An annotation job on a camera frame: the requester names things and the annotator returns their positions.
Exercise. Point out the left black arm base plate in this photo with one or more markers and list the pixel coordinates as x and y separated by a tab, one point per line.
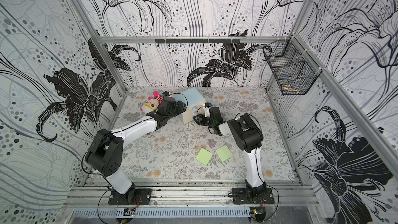
134	196

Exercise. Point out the green sticky note pad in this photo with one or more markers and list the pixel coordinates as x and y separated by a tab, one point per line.
204	156
224	153

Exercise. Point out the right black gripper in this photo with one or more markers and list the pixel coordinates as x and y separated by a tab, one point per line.
201	120

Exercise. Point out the black wire basket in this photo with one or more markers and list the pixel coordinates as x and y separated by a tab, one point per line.
291	69

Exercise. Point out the blue wooden drawer box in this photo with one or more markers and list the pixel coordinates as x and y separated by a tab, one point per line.
194	100

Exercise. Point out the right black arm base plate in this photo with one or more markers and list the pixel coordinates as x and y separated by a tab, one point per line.
242	196

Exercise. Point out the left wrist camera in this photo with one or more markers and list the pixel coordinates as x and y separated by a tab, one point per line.
165	94

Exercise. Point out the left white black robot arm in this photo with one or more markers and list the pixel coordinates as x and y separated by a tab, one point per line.
106	150

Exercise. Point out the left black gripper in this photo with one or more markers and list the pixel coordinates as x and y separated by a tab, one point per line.
180	107

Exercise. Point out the white slotted cable duct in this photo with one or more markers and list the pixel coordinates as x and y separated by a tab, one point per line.
183	212

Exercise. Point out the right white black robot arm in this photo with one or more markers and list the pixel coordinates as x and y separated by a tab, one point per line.
248	137

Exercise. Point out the pink white owl plush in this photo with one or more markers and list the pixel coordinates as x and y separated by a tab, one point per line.
152	103

